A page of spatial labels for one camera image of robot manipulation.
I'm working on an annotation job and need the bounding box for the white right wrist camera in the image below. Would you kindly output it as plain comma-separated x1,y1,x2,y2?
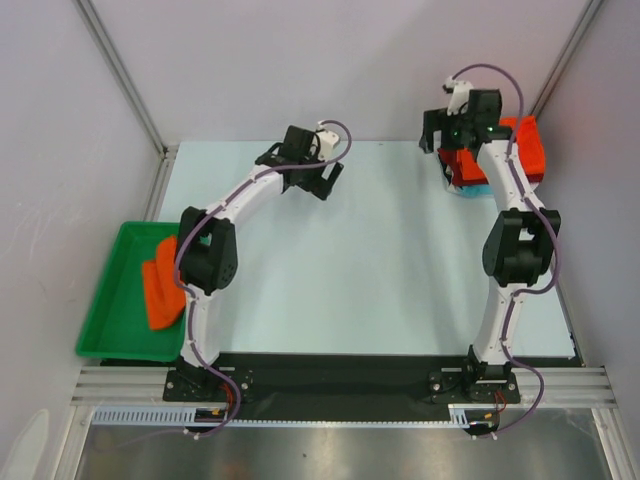
443,76,473,116

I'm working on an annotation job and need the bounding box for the folded dark red t shirt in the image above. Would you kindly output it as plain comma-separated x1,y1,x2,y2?
438,147,546,187

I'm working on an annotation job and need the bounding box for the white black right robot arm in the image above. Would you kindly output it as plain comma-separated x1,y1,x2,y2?
419,79,561,404

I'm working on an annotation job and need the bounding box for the aluminium front rail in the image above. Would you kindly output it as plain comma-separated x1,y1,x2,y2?
71,366,617,408

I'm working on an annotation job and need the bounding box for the green plastic tray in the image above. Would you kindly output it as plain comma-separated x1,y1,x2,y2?
75,221,185,363

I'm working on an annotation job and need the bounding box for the orange t shirt in tray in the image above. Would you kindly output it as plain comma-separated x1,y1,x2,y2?
142,235,186,331

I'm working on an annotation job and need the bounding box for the aluminium corner post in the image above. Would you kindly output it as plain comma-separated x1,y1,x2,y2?
72,0,167,158
529,0,608,118

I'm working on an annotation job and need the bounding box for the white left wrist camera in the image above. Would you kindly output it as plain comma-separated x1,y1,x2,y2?
314,124,340,161

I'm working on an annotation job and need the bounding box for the left aluminium corner post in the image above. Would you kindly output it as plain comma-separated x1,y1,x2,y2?
72,0,167,158

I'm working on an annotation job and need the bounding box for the orange t shirt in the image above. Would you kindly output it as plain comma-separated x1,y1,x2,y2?
456,115,546,186
142,235,186,331

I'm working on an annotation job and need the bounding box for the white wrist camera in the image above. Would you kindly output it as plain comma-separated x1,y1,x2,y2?
443,76,473,116
314,124,340,161

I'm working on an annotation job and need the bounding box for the right aluminium corner post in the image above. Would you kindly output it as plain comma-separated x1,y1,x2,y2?
529,0,608,118

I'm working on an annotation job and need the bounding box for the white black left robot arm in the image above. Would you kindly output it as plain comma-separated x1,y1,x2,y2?
163,120,352,402

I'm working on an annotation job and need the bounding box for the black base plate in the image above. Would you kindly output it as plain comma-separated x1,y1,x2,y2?
75,353,582,424

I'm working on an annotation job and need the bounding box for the folded turquoise t shirt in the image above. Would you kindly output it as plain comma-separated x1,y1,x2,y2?
458,184,494,198

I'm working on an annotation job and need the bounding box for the grey slotted cable duct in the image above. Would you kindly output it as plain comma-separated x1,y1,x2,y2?
92,406,496,429

